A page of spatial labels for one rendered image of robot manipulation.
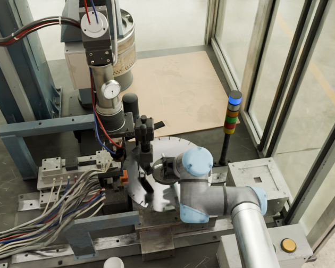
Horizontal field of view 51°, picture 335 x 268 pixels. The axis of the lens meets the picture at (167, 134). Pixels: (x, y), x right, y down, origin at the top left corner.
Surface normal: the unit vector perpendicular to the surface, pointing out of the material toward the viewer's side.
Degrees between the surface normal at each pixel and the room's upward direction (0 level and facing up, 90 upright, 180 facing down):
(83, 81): 90
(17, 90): 90
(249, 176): 0
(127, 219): 90
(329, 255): 0
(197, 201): 29
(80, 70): 90
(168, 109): 0
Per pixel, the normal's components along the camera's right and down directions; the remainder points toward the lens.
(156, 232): 0.00, -0.65
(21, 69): 0.16, 0.75
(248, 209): -0.08, -0.88
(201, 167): 0.21, -0.19
